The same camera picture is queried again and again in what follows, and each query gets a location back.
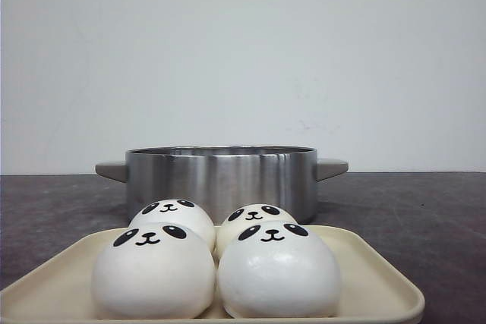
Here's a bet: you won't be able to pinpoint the stainless steel pot grey handles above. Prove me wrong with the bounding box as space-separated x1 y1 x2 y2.
95 146 349 225

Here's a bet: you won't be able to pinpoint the panda bun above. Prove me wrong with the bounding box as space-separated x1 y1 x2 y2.
128 199 216 251
217 221 342 318
91 222 216 319
216 203 297 259

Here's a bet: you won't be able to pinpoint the cream rectangular plastic tray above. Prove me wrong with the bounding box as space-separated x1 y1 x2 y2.
1 225 425 323

